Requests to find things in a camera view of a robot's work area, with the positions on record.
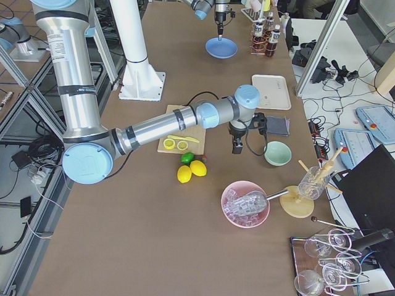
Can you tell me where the bottle top of rack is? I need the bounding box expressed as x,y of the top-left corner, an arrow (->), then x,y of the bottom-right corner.
252,18 -> 265,43

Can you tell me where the copper wire bottle rack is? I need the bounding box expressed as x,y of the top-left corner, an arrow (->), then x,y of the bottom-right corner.
250,19 -> 275,56

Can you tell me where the blue round plate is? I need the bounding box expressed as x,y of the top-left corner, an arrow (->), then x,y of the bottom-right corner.
206,38 -> 238,59

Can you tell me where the green lime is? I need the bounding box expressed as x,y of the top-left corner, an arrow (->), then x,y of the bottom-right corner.
180,152 -> 194,165

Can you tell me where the green bowl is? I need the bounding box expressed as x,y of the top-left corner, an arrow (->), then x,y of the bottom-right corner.
264,141 -> 292,167

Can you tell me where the blue teach pendant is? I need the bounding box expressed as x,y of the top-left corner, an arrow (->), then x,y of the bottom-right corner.
333,128 -> 378,169
355,105 -> 395,144

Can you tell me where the yellow lemon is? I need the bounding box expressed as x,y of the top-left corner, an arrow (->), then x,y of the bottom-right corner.
177,165 -> 192,184
189,160 -> 207,176

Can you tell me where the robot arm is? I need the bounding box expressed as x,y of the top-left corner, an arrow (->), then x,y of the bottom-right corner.
183,0 -> 235,41
32,1 -> 260,184

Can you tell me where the wooden cup stand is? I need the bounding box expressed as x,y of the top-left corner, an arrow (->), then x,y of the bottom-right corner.
280,147 -> 343,218

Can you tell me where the blue teach pendant near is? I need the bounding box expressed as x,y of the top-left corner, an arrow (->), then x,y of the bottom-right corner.
333,128 -> 378,169

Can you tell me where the cocktail glass rack tray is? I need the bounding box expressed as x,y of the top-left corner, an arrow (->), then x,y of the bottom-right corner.
291,216 -> 370,295

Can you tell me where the bottle lower left rack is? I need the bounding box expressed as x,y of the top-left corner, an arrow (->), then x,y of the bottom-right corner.
265,25 -> 281,57

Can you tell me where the bottle lower right rack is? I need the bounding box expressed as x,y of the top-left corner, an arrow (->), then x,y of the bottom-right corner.
265,12 -> 274,31

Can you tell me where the pink bowl of ice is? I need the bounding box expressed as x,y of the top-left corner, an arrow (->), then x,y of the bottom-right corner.
221,181 -> 270,228

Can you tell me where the yellow lemon lower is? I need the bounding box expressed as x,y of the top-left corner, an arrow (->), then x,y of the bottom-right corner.
177,165 -> 192,184

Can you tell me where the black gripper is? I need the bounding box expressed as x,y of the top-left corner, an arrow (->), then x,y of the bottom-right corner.
215,10 -> 236,39
228,112 -> 266,154

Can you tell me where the grey folded cloth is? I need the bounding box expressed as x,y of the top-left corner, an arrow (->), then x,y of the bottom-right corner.
267,116 -> 290,136

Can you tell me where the lemon slice lower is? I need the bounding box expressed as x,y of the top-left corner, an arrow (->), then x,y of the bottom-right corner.
177,140 -> 189,151

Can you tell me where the yellow lemon upper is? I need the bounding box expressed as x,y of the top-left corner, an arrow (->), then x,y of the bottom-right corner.
189,160 -> 207,176

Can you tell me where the wooden cutting board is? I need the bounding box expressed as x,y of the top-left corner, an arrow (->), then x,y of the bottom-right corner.
157,104 -> 207,156

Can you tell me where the black monitor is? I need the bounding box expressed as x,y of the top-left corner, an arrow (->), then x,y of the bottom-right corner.
338,144 -> 395,235

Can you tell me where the cream rabbit tray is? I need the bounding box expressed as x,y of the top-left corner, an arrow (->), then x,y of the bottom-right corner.
252,74 -> 291,110

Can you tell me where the yellow plastic knife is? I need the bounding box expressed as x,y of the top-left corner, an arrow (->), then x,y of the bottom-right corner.
167,134 -> 200,143

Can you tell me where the clear glass cup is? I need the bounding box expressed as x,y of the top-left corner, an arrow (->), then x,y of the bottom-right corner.
297,166 -> 330,200

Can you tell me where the metal ice scoop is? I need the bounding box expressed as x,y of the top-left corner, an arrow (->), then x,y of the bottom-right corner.
242,189 -> 289,215

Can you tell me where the blue teach pendant far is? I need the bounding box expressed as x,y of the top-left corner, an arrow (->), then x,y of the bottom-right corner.
355,105 -> 395,144

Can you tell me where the lemon half upper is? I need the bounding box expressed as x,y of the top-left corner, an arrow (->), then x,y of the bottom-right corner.
163,138 -> 176,150

